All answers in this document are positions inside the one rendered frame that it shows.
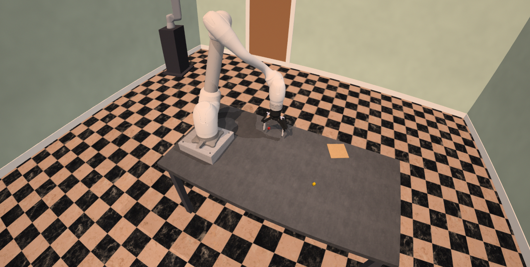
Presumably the orange mat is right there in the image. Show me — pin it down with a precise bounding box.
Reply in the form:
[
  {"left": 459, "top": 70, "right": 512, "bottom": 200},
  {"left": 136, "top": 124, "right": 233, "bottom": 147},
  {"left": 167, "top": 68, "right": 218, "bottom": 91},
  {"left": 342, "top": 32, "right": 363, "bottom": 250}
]
[{"left": 327, "top": 144, "right": 349, "bottom": 159}]

